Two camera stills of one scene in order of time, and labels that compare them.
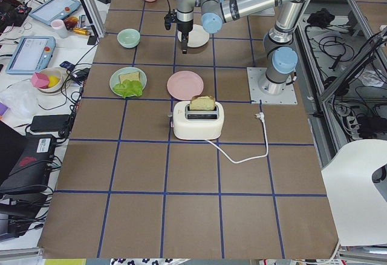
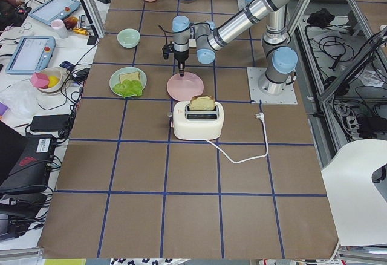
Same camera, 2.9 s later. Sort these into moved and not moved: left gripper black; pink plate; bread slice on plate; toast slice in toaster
Moved: left gripper black
Not moved: pink plate; toast slice in toaster; bread slice on plate
